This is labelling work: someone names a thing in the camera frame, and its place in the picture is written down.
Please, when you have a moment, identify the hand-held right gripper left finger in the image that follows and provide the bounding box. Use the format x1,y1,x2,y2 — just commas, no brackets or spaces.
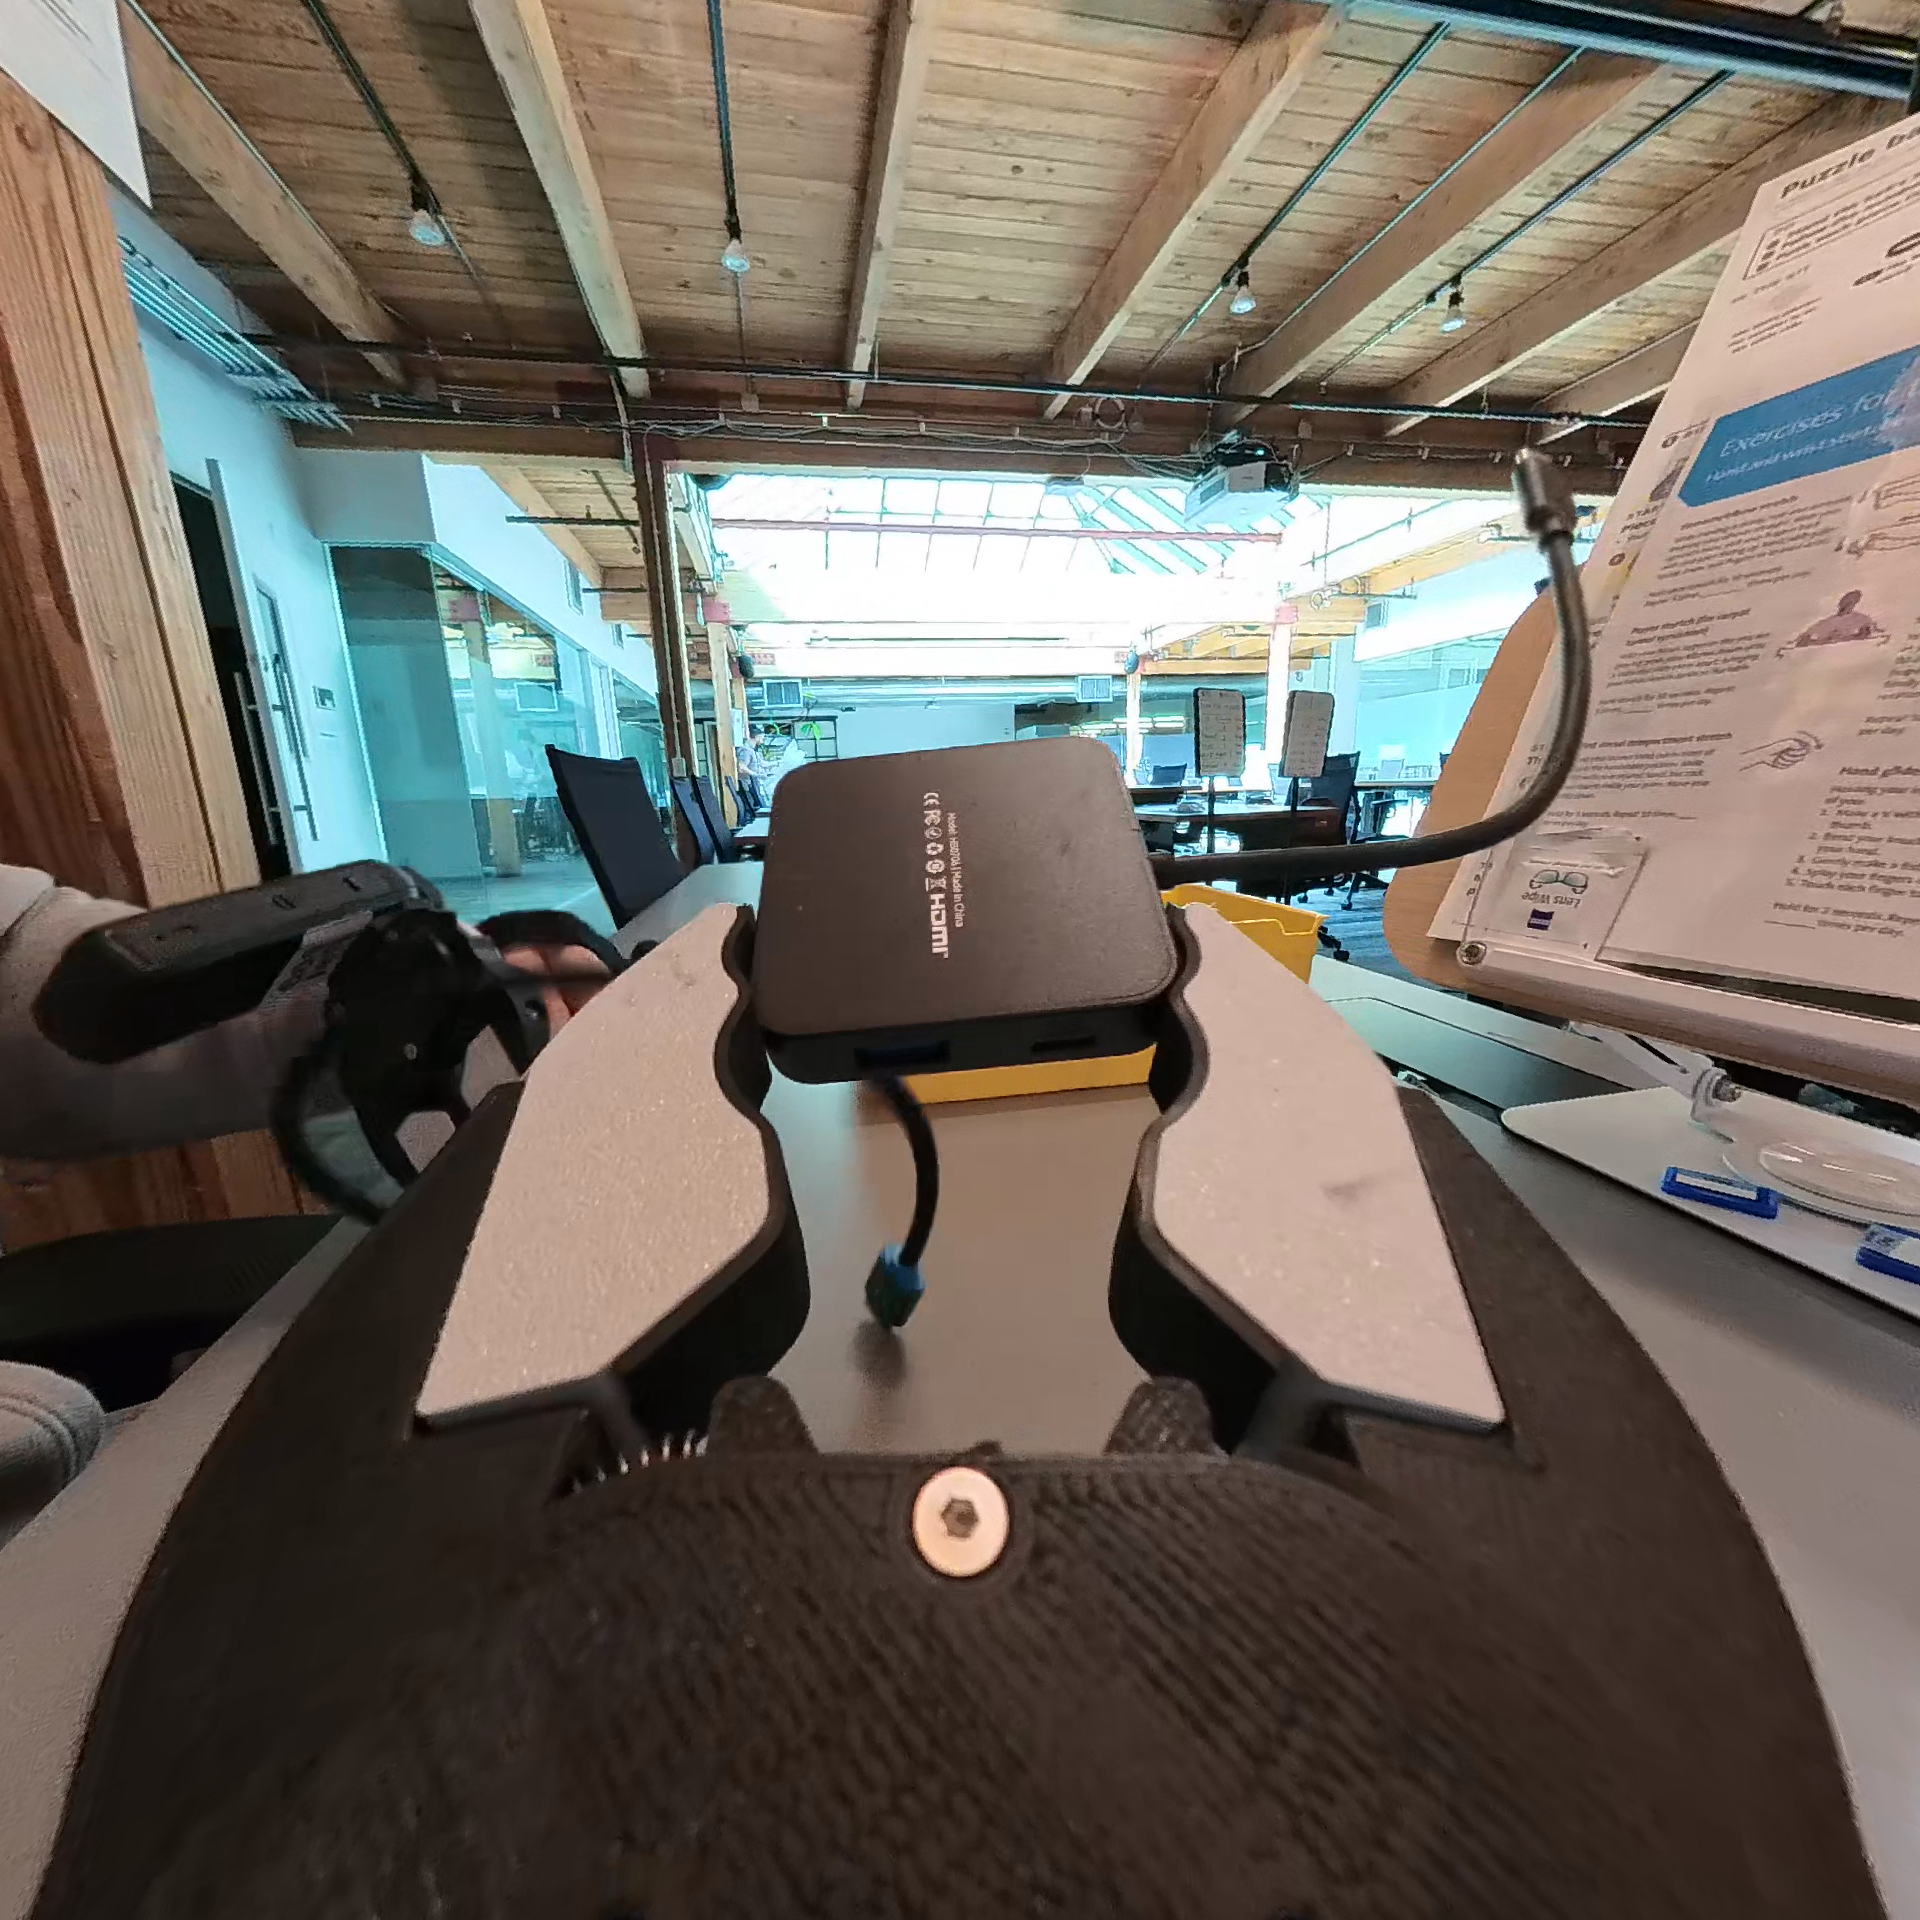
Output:
411,900,817,1427

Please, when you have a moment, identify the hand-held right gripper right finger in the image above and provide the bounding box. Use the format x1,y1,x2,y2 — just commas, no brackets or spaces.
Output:
1111,904,1509,1427

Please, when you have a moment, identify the short black cable blue plug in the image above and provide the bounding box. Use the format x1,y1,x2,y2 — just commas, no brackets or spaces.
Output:
861,1050,951,1332

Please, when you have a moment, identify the black hub box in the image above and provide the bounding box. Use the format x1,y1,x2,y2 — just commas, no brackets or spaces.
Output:
746,737,1183,1087

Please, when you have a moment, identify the person's left hand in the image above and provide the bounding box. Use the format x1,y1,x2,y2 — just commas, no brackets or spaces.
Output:
507,948,615,1041

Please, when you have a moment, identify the dark door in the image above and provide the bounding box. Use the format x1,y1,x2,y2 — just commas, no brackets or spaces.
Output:
170,472,326,886

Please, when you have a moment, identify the yellow plastic bin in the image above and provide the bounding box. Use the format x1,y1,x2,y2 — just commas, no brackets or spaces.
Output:
855,882,1333,1107

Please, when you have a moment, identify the white card with blue clips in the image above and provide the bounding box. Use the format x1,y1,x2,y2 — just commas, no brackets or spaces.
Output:
1501,1027,1920,1327

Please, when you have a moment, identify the clear magnifying lens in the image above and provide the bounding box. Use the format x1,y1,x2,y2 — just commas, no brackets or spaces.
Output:
1717,1131,1920,1222

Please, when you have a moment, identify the wooden document stand with papers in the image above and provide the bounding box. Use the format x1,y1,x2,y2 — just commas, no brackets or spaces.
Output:
1381,128,1920,1107

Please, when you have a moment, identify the ceiling projector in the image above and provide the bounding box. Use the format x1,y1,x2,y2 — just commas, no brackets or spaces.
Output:
1183,433,1306,530

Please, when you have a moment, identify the wooden post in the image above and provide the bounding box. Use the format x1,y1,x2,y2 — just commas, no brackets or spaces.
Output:
0,66,310,1255

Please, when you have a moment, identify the black hub pigtail cable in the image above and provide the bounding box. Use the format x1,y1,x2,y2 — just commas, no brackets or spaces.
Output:
1153,449,1595,890

